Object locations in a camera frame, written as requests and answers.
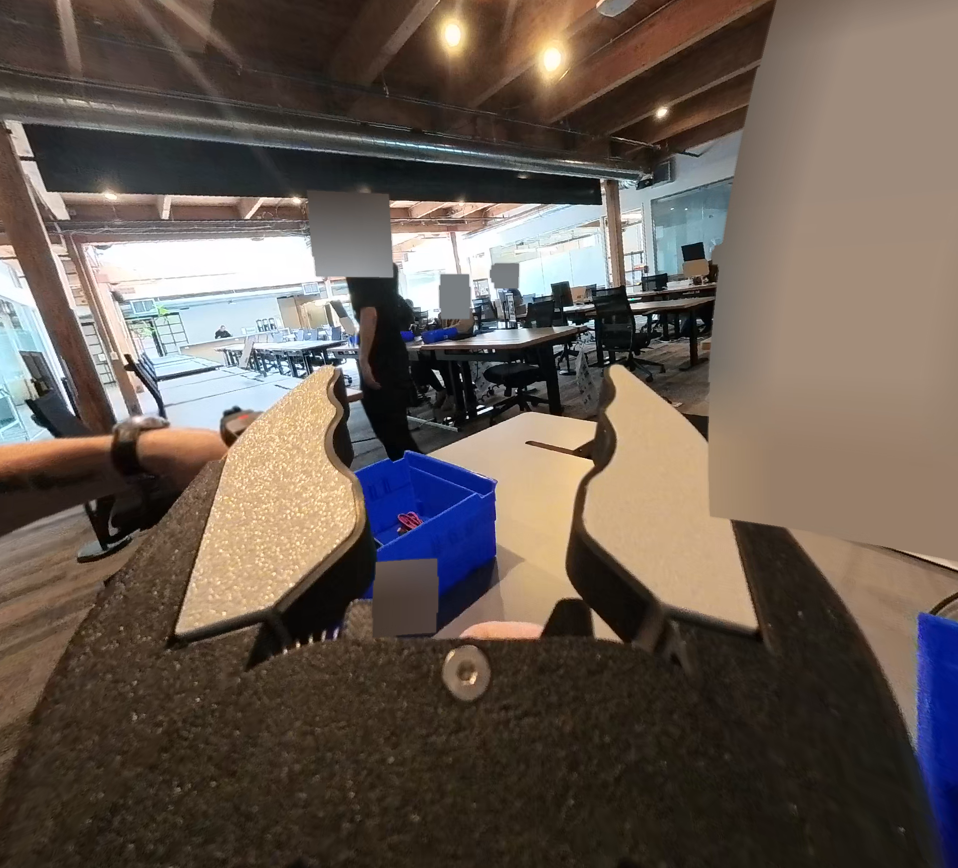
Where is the row of ceiling spotlights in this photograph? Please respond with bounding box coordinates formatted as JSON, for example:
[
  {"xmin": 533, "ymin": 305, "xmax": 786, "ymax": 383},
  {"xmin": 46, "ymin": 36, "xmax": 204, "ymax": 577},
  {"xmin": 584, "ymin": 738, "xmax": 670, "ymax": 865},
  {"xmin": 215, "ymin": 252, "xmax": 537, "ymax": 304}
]
[{"xmin": 30, "ymin": 0, "xmax": 675, "ymax": 203}]

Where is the silver ventilation duct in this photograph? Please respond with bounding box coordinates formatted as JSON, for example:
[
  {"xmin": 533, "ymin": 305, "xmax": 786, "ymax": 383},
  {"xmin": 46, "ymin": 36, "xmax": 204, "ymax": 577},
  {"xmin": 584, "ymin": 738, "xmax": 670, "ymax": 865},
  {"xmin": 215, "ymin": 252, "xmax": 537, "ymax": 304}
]
[{"xmin": 0, "ymin": 71, "xmax": 652, "ymax": 181}]

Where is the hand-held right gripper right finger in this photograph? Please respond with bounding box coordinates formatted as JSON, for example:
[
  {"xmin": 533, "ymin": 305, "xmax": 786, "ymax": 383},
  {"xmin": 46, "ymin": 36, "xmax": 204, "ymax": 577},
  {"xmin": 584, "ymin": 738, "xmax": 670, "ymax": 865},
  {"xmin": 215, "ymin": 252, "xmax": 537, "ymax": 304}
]
[{"xmin": 565, "ymin": 363, "xmax": 762, "ymax": 651}]

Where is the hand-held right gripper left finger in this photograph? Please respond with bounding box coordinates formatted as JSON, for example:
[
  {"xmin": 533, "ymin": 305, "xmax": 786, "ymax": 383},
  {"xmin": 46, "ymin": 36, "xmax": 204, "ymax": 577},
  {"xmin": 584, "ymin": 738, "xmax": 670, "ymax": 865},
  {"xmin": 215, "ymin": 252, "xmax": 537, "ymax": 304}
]
[{"xmin": 173, "ymin": 364, "xmax": 379, "ymax": 651}]

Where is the person's left forearm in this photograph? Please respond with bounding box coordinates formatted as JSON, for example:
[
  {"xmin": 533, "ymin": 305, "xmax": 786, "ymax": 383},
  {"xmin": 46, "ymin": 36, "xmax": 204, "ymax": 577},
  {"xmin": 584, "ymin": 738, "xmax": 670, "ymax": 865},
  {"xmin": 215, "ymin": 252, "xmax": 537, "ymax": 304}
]
[{"xmin": 0, "ymin": 430, "xmax": 124, "ymax": 536}]

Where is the wooden support post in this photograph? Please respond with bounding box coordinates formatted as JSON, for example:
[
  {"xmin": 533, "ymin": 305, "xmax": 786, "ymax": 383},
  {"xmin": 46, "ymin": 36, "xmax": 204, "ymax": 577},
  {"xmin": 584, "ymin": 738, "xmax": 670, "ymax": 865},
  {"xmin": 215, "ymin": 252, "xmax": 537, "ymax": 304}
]
[
  {"xmin": 602, "ymin": 180, "xmax": 626, "ymax": 289},
  {"xmin": 0, "ymin": 127, "xmax": 143, "ymax": 435}
]

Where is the black wristwatch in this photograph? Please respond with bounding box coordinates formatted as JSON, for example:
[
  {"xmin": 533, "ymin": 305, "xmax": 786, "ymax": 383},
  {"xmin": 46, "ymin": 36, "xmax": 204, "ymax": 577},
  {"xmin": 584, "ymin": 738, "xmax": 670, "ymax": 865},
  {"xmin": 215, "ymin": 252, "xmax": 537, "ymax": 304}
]
[{"xmin": 111, "ymin": 415, "xmax": 172, "ymax": 477}]

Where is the blue plastic bin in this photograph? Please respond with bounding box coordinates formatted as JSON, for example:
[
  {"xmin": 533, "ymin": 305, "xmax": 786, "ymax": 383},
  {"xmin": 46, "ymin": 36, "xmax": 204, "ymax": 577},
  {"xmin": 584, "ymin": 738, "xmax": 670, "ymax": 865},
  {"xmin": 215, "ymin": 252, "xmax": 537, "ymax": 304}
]
[
  {"xmin": 352, "ymin": 450, "xmax": 498, "ymax": 598},
  {"xmin": 917, "ymin": 612, "xmax": 958, "ymax": 854}
]

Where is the black office chair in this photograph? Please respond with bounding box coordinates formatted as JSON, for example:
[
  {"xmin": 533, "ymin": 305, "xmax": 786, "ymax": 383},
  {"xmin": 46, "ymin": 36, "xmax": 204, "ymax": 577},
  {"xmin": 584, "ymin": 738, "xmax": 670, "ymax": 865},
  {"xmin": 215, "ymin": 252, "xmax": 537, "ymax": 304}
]
[
  {"xmin": 482, "ymin": 359, "xmax": 551, "ymax": 416},
  {"xmin": 591, "ymin": 284, "xmax": 663, "ymax": 379},
  {"xmin": 26, "ymin": 353, "xmax": 188, "ymax": 564}
]

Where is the wooden top office desk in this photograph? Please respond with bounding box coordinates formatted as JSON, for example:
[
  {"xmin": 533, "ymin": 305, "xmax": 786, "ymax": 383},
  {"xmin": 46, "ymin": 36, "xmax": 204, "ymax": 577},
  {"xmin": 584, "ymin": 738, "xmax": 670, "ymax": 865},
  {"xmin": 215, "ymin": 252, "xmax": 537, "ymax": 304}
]
[
  {"xmin": 561, "ymin": 284, "xmax": 719, "ymax": 368},
  {"xmin": 408, "ymin": 324, "xmax": 588, "ymax": 428}
]

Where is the person's left hand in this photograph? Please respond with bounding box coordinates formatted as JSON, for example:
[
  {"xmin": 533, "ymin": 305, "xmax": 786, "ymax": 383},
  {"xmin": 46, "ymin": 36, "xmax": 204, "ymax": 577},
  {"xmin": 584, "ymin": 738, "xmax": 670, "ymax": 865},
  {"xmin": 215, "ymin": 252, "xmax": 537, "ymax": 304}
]
[{"xmin": 165, "ymin": 429, "xmax": 231, "ymax": 477}]

